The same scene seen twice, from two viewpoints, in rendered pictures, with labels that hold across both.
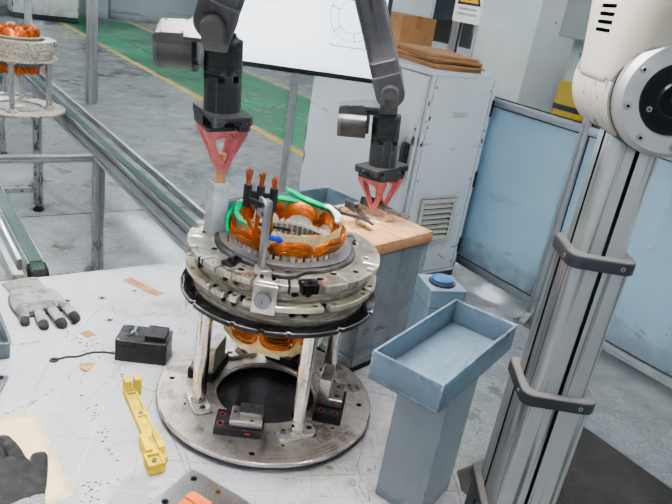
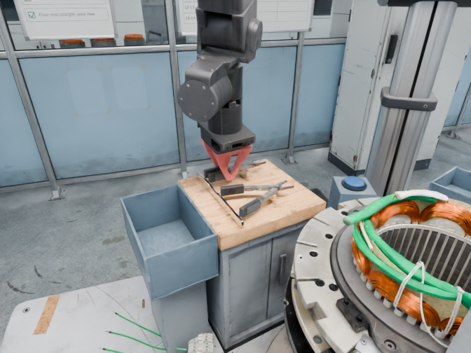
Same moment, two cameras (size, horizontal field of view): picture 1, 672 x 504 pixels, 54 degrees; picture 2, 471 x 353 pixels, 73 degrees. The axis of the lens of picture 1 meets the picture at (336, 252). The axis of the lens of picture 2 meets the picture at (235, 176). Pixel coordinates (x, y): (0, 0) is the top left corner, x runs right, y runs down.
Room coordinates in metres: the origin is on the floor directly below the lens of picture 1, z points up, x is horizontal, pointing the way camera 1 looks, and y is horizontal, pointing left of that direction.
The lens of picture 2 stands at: (1.14, 0.41, 1.37)
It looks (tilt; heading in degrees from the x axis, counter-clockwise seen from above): 30 degrees down; 290
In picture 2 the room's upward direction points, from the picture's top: straight up
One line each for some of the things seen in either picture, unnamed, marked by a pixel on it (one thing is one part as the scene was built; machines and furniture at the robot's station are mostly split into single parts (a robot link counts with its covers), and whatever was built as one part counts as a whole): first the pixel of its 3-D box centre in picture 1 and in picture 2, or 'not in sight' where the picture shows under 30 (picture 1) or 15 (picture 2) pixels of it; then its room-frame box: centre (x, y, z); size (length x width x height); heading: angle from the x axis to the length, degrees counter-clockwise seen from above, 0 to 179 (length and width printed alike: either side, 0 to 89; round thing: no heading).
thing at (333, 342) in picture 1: (335, 333); not in sight; (1.08, -0.02, 0.91); 0.02 x 0.02 x 0.21
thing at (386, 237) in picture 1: (367, 226); (247, 196); (1.28, -0.06, 1.05); 0.20 x 0.19 x 0.02; 48
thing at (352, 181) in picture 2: (442, 279); (354, 181); (1.10, -0.20, 1.04); 0.04 x 0.04 x 0.01
